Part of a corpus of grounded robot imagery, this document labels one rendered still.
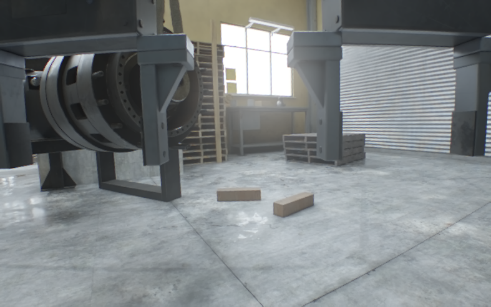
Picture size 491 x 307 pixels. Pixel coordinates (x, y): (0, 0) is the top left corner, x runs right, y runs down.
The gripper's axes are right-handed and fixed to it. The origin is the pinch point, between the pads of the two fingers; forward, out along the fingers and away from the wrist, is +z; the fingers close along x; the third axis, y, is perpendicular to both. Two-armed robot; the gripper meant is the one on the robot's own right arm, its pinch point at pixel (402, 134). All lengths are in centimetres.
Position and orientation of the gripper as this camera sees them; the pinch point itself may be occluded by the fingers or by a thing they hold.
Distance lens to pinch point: 25.3
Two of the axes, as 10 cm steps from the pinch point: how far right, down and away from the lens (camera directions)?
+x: 10.0, -0.3, 0.1
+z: 0.2, 9.9, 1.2
